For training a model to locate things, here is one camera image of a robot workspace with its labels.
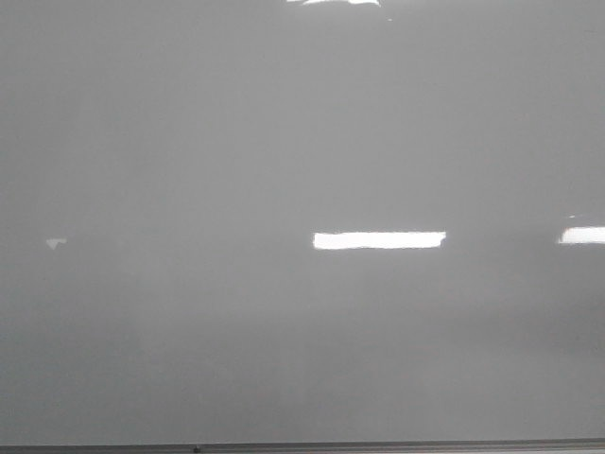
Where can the white whiteboard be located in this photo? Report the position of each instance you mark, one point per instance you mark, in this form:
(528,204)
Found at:
(270,222)

